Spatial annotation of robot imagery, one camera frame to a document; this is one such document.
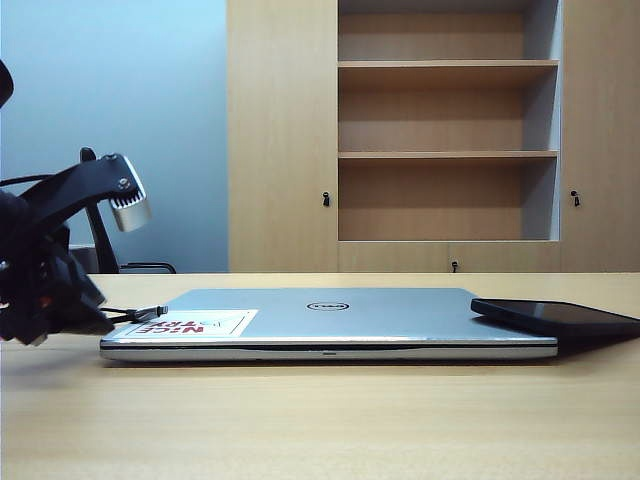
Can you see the white red Nice Try sticker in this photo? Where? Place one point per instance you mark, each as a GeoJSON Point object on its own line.
{"type": "Point", "coordinates": [225, 322]}

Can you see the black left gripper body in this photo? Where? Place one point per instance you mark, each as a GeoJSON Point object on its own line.
{"type": "Point", "coordinates": [30, 240]}

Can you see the black office chair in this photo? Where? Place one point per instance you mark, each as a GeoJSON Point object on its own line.
{"type": "Point", "coordinates": [107, 250]}

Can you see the black smartphone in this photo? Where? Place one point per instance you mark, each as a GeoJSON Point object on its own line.
{"type": "Point", "coordinates": [565, 317]}

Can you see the light wooden shelf cabinet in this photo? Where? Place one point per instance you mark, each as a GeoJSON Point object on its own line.
{"type": "Point", "coordinates": [280, 150]}

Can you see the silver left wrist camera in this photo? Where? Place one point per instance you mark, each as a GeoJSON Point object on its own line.
{"type": "Point", "coordinates": [130, 210]}

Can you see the silver Dell laptop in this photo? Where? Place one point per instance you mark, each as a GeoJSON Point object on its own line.
{"type": "Point", "coordinates": [400, 320]}

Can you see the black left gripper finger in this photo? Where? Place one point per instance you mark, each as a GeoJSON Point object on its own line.
{"type": "Point", "coordinates": [82, 305]}

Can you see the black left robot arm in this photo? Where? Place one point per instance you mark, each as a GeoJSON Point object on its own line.
{"type": "Point", "coordinates": [5, 85]}

